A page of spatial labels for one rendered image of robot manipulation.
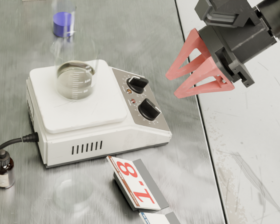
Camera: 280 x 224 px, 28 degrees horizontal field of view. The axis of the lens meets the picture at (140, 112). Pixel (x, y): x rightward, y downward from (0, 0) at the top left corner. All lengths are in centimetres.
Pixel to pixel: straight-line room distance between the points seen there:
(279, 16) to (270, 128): 27
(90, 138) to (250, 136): 28
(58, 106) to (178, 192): 22
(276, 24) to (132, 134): 26
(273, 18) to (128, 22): 39
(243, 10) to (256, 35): 4
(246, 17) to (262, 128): 29
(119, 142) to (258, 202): 22
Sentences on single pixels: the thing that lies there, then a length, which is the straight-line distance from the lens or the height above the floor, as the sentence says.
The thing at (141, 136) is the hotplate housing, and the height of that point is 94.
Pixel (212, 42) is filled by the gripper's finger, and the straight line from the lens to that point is 75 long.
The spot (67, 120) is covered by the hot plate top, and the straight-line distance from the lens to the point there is 77.
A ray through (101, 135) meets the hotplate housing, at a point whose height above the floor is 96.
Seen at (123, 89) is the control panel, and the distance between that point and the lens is 86.
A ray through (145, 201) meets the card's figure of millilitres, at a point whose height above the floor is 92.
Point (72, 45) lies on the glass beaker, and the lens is 80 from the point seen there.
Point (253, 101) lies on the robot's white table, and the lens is 98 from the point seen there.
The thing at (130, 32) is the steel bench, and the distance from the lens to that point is 105.
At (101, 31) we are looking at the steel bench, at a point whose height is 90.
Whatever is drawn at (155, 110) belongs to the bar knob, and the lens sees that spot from 84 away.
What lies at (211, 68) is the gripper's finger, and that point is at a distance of 73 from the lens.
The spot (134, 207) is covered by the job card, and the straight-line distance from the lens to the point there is 79.
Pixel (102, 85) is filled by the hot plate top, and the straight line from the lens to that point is 82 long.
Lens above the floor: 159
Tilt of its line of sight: 49 degrees down
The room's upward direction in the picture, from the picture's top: 12 degrees clockwise
